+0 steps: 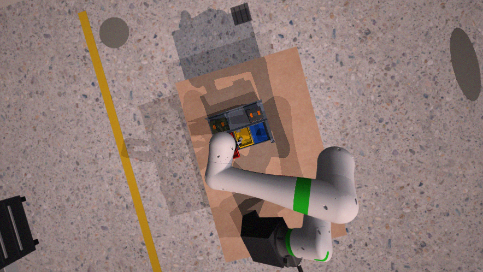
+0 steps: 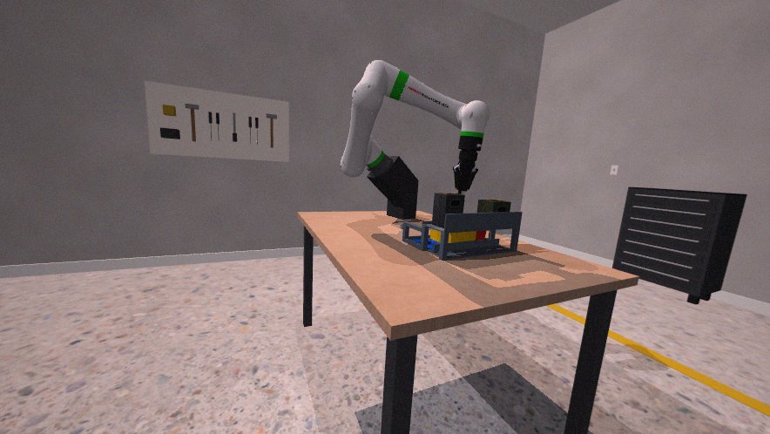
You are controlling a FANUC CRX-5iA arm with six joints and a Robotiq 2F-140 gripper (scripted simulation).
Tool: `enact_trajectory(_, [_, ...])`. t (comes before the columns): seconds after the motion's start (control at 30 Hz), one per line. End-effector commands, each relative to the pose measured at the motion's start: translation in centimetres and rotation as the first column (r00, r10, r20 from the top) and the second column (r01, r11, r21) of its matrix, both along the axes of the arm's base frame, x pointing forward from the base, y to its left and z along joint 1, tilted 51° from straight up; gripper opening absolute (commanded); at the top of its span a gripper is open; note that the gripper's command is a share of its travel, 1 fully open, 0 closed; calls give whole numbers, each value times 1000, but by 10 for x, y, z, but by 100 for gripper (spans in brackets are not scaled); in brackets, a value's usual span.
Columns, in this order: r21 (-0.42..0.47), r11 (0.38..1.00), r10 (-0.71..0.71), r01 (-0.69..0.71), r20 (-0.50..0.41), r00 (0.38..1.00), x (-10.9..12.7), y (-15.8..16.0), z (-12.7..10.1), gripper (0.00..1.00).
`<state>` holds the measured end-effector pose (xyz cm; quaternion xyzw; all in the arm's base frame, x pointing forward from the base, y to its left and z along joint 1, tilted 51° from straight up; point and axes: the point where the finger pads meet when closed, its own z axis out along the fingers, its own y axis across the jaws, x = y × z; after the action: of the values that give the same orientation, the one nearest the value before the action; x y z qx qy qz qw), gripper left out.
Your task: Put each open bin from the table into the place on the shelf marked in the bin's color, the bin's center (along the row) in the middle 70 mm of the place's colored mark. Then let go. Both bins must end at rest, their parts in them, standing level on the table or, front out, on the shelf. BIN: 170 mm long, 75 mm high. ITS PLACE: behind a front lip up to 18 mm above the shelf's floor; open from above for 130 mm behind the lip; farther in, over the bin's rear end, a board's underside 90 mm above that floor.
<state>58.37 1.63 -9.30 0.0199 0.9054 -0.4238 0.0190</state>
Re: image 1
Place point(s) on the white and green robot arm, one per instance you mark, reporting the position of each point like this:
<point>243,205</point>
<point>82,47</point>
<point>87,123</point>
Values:
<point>331,197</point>

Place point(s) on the yellow bin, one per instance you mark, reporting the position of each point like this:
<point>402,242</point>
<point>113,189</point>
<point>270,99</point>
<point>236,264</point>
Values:
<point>246,137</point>

